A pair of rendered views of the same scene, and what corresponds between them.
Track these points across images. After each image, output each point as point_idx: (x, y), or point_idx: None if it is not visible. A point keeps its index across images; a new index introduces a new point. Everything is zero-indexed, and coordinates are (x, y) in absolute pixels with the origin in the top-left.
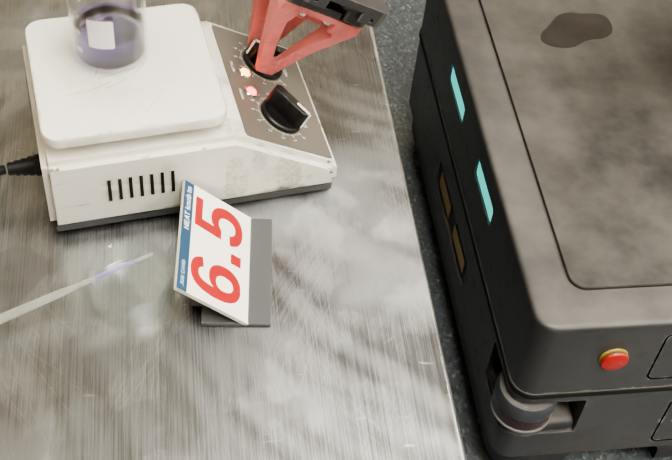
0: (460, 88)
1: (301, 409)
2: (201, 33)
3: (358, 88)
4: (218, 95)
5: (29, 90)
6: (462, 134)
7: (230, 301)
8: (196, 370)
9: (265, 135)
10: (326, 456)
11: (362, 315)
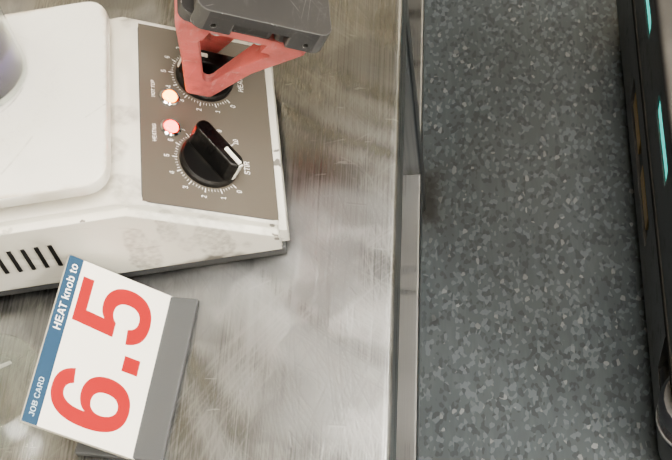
0: None
1: None
2: (102, 49)
3: (360, 94)
4: (99, 149)
5: None
6: (649, 55)
7: (109, 429)
8: None
9: (174, 196)
10: None
11: (288, 453)
